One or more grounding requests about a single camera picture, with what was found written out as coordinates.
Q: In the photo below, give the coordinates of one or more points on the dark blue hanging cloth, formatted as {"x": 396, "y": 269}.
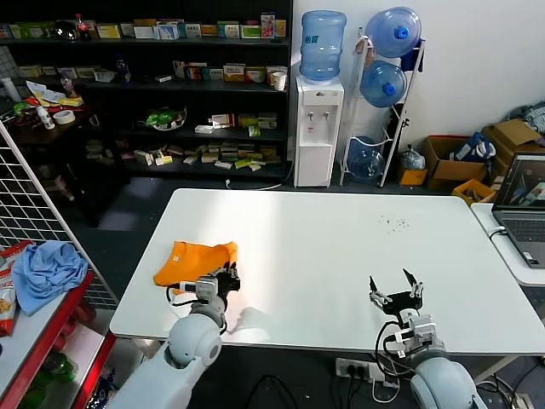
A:
{"x": 412, "y": 59}

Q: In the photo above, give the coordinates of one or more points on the cola bottle red cap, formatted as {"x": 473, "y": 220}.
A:
{"x": 81, "y": 27}

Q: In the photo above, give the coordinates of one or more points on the closed brown cardboard box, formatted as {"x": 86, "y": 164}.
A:
{"x": 513, "y": 136}

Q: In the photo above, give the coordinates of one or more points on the bowl of green fruit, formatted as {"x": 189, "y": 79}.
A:
{"x": 164, "y": 118}

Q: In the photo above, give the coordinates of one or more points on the blue white medicine box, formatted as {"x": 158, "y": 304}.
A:
{"x": 166, "y": 32}

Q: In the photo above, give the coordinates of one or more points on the blue capped water jug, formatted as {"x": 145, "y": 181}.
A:
{"x": 381, "y": 85}
{"x": 391, "y": 32}

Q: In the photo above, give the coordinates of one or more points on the red metal shelf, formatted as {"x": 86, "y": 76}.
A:
{"x": 53, "y": 336}

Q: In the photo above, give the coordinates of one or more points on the tall pink box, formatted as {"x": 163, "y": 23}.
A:
{"x": 267, "y": 25}

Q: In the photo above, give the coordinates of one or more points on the red white medicine box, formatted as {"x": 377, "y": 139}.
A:
{"x": 221, "y": 120}

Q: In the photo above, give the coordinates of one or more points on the small white bottle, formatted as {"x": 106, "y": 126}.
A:
{"x": 47, "y": 119}

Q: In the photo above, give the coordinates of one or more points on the grey open laptop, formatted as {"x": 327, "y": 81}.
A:
{"x": 519, "y": 230}

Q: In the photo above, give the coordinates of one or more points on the empty clear blue jug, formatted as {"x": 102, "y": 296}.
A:
{"x": 366, "y": 164}

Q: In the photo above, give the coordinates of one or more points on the green plastic bottle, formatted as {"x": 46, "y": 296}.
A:
{"x": 61, "y": 366}

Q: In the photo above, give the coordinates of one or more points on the cream medicine box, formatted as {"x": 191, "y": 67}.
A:
{"x": 269, "y": 70}

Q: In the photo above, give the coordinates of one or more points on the green plastic wrapper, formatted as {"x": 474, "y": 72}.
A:
{"x": 20, "y": 108}

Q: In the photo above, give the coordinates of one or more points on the flat yellow box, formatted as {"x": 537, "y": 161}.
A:
{"x": 145, "y": 22}

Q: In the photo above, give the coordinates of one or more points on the yellow green medicine box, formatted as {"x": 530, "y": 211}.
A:
{"x": 163, "y": 160}
{"x": 247, "y": 120}

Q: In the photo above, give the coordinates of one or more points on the light blue crumpled cloth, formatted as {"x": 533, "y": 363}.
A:
{"x": 47, "y": 272}

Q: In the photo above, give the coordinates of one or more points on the open brown cardboard box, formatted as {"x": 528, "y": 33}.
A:
{"x": 447, "y": 168}

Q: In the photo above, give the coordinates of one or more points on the narrow white box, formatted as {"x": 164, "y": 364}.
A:
{"x": 179, "y": 70}

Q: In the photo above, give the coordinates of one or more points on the small green box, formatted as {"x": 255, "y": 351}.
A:
{"x": 254, "y": 131}

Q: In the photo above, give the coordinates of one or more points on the shiny dark round bowl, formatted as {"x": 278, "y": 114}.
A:
{"x": 64, "y": 30}

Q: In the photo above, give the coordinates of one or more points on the wide green box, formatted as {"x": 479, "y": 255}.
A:
{"x": 36, "y": 30}

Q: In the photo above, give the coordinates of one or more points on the black item by rack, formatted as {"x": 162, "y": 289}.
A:
{"x": 398, "y": 119}

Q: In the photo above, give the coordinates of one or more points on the blue labelled water jug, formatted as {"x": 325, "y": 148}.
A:
{"x": 321, "y": 47}

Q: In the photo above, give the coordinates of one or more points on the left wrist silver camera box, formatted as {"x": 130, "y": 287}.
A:
{"x": 206, "y": 289}

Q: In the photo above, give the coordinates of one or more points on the flat white box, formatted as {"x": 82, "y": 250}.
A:
{"x": 203, "y": 129}
{"x": 255, "y": 167}
{"x": 163, "y": 78}
{"x": 189, "y": 160}
{"x": 223, "y": 165}

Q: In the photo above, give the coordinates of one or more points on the teal white medicine box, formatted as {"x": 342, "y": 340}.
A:
{"x": 213, "y": 75}

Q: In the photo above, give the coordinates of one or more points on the small yellow carton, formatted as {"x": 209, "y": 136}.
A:
{"x": 412, "y": 176}

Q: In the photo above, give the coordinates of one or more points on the orange t-shirt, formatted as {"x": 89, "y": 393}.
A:
{"x": 191, "y": 262}

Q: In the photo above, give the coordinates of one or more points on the orange white medicine box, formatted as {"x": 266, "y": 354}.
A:
{"x": 196, "y": 73}

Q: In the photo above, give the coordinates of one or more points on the blue drink bottle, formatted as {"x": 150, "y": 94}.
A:
{"x": 122, "y": 68}

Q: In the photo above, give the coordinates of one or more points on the black shelving unit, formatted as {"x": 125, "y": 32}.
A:
{"x": 191, "y": 102}

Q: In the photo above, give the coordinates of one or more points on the white water dispenser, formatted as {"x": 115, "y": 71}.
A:
{"x": 315, "y": 157}

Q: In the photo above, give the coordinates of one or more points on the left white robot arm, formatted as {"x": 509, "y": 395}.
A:
{"x": 191, "y": 341}

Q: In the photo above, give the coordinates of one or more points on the pink drink bottle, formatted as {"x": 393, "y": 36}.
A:
{"x": 68, "y": 85}

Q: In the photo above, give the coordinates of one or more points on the yellow white paper stack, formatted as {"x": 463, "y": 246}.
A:
{"x": 47, "y": 96}

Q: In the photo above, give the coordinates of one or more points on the white power strip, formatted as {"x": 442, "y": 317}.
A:
{"x": 355, "y": 368}

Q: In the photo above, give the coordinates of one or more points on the white paper cup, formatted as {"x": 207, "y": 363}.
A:
{"x": 279, "y": 81}

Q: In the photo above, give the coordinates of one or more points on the yellow white medicine box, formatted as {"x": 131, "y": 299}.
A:
{"x": 108, "y": 31}

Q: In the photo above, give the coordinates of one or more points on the yellow plastic crate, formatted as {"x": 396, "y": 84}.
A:
{"x": 472, "y": 189}

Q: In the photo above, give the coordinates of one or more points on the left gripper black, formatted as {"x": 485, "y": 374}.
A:
{"x": 227, "y": 284}

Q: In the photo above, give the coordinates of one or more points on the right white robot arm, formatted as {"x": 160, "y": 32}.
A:
{"x": 443, "y": 379}

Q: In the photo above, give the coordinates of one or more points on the small yellow box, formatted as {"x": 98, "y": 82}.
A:
{"x": 209, "y": 30}

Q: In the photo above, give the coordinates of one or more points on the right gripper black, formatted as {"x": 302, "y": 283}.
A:
{"x": 402, "y": 301}

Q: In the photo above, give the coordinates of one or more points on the white metal jug rack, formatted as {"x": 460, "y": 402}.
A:
{"x": 386, "y": 170}

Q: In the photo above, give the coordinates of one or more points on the clear plastic bag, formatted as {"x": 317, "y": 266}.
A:
{"x": 412, "y": 159}

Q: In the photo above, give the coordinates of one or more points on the white paper roll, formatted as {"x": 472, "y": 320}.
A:
{"x": 9, "y": 88}

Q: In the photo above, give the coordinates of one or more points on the striped blue fabric pile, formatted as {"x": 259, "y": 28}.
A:
{"x": 530, "y": 115}

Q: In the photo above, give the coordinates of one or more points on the blue shopping bag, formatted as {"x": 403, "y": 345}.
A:
{"x": 470, "y": 149}

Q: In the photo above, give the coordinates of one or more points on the red white snack bag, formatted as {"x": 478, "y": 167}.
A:
{"x": 13, "y": 255}

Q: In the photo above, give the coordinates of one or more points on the beige tape roll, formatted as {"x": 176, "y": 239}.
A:
{"x": 64, "y": 117}

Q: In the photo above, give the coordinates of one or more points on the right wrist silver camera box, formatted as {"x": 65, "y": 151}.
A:
{"x": 419, "y": 330}

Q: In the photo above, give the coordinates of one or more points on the white box yellow band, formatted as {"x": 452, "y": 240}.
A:
{"x": 234, "y": 73}

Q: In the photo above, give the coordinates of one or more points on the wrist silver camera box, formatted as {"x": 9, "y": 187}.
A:
{"x": 419, "y": 330}
{"x": 206, "y": 289}

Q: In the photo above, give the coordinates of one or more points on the dark wooden side table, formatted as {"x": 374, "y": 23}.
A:
{"x": 76, "y": 140}

